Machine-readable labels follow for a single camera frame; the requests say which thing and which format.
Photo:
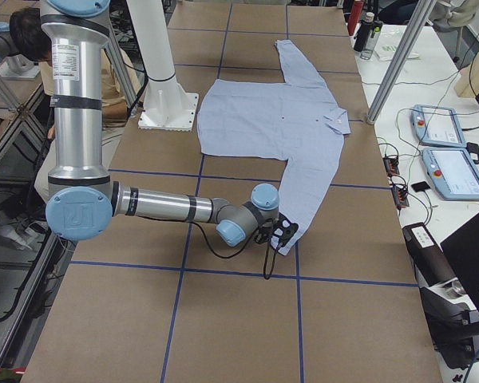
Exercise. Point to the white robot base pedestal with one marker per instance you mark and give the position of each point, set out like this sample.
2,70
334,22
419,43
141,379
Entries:
166,105

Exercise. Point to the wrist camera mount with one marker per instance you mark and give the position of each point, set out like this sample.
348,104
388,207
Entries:
282,231

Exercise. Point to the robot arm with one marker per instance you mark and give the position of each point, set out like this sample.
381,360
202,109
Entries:
82,197

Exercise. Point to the black power strip with cables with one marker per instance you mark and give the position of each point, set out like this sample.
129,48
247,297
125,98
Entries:
398,185

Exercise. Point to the clear water bottle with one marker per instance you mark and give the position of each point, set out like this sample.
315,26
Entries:
371,40

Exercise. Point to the lower teach pendant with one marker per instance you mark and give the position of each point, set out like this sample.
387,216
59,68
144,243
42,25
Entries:
452,172

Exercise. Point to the red bottle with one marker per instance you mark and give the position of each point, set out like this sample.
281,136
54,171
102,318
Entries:
354,17

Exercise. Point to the light blue striped shirt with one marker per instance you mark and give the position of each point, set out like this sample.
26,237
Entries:
297,121

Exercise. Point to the grey aluminium frame post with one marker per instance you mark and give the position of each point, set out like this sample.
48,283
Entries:
413,14

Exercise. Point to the black device with label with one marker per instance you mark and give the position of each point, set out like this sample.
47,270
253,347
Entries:
426,254

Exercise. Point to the black water bottle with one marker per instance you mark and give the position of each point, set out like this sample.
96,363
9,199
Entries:
363,32

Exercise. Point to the black smartphone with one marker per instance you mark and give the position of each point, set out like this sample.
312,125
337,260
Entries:
420,186

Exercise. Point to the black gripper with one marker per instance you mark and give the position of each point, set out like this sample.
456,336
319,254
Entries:
262,237

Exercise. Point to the teach pendant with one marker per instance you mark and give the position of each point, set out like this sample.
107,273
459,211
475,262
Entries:
452,172
437,126

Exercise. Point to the seated person beige shirt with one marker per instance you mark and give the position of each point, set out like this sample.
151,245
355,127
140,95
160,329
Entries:
89,105

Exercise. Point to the upper teach pendant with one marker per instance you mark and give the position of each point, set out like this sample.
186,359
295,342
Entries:
437,126

